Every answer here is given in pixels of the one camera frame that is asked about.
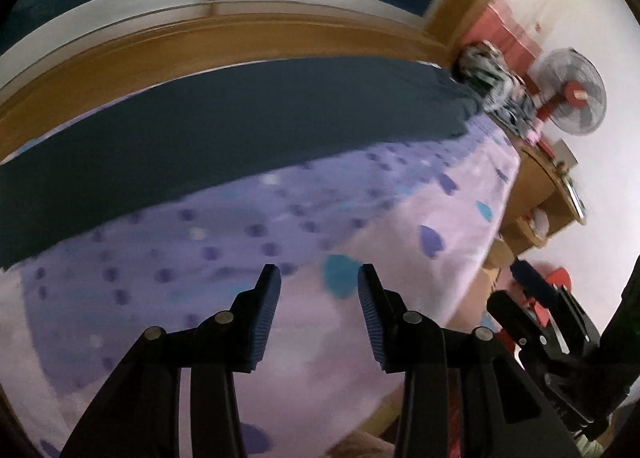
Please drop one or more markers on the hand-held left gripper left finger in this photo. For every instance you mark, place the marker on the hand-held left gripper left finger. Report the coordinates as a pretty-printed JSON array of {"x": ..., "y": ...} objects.
[{"x": 265, "y": 313}]

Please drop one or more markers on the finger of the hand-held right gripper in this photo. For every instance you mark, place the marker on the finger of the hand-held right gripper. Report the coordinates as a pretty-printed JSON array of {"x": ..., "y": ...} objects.
[
  {"x": 535, "y": 280},
  {"x": 515, "y": 318}
]

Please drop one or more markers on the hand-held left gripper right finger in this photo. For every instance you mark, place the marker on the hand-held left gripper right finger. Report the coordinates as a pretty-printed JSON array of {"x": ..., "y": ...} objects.
[{"x": 372, "y": 318}]

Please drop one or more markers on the dark garment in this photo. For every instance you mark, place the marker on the dark garment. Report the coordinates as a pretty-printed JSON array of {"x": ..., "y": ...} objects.
[{"x": 225, "y": 128}]

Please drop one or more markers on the white plush item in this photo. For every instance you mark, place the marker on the white plush item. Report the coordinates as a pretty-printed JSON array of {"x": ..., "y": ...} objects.
[{"x": 540, "y": 224}]

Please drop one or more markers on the person's green clothing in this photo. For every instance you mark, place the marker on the person's green clothing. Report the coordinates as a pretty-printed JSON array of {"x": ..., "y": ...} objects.
[{"x": 595, "y": 448}]

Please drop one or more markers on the flat framed panel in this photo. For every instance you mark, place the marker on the flat framed panel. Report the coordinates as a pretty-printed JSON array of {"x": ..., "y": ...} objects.
[{"x": 576, "y": 200}]

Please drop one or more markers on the wooden bedside table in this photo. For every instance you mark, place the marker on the wooden bedside table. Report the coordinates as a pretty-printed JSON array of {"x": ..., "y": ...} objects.
[{"x": 540, "y": 178}]

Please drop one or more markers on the purple dotted bed sheet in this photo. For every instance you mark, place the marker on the purple dotted bed sheet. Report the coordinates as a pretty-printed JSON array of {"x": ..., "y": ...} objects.
[{"x": 350, "y": 208}]

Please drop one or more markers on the denim garment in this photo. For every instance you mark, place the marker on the denim garment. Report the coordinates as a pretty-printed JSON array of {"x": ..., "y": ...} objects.
[{"x": 520, "y": 115}]

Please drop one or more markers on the striped garment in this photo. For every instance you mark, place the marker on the striped garment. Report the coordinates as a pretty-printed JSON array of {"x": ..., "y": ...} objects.
[{"x": 500, "y": 95}]

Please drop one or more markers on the electric fan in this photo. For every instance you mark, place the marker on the electric fan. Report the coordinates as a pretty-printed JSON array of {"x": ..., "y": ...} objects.
[{"x": 575, "y": 88}]

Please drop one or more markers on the grey patterned garment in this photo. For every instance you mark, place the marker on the grey patterned garment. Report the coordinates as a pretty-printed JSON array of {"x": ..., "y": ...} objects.
[{"x": 482, "y": 63}]

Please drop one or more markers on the wooden window surround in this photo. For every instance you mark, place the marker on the wooden window surround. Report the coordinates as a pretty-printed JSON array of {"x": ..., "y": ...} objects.
[{"x": 200, "y": 48}]

